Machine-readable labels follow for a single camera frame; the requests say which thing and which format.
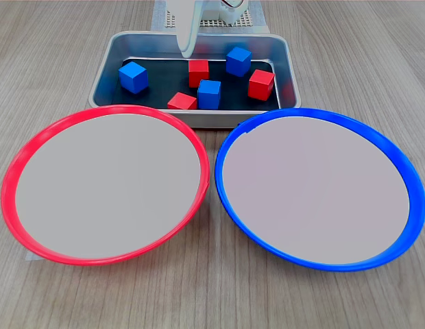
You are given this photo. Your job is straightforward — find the red cube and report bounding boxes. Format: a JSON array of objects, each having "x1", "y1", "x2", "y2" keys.
[
  {"x1": 188, "y1": 59, "x2": 210, "y2": 88},
  {"x1": 247, "y1": 69, "x2": 276, "y2": 101},
  {"x1": 167, "y1": 91, "x2": 198, "y2": 110}
]

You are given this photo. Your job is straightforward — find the blue cube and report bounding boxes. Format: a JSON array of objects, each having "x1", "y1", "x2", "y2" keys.
[
  {"x1": 226, "y1": 46, "x2": 252, "y2": 78},
  {"x1": 118, "y1": 61, "x2": 149, "y2": 95},
  {"x1": 197, "y1": 80, "x2": 222, "y2": 110}
]

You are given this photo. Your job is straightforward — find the steel tray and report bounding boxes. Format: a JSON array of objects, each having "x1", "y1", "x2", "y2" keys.
[{"x1": 88, "y1": 30, "x2": 302, "y2": 130}]

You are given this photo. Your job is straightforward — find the black tray mat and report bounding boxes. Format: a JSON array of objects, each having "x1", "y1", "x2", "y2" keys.
[{"x1": 111, "y1": 58, "x2": 281, "y2": 111}]

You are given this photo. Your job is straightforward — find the red-rimmed white plate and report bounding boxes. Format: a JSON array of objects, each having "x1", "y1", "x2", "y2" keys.
[{"x1": 0, "y1": 104, "x2": 210, "y2": 267}]

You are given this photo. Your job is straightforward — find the blue-rimmed white plate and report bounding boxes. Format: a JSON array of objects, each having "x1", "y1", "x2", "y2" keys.
[{"x1": 215, "y1": 107, "x2": 425, "y2": 273}]

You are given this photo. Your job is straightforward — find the pale perforated base plate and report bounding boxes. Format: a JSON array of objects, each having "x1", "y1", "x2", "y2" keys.
[{"x1": 163, "y1": 9, "x2": 254, "y2": 29}]

